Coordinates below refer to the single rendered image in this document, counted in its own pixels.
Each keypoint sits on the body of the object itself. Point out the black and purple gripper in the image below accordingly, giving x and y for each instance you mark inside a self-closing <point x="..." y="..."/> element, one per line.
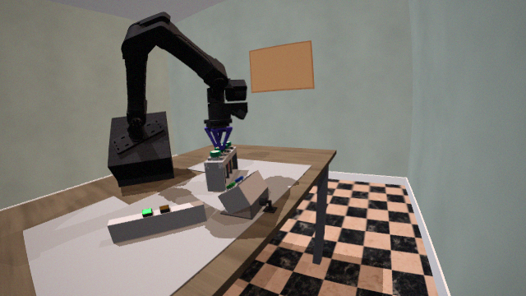
<point x="214" y="119"/>

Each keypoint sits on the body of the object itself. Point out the grey flat mat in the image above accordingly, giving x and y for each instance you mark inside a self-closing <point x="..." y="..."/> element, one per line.
<point x="74" y="254"/>

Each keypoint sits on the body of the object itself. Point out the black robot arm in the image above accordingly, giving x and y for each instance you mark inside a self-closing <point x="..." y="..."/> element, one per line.
<point x="140" y="39"/>

